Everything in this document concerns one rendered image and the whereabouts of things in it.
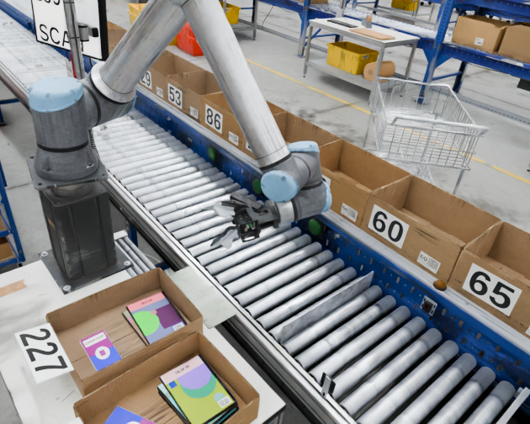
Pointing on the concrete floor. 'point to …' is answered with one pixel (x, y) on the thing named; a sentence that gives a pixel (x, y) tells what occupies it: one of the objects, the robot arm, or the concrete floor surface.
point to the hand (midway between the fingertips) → (204, 226)
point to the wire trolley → (421, 133)
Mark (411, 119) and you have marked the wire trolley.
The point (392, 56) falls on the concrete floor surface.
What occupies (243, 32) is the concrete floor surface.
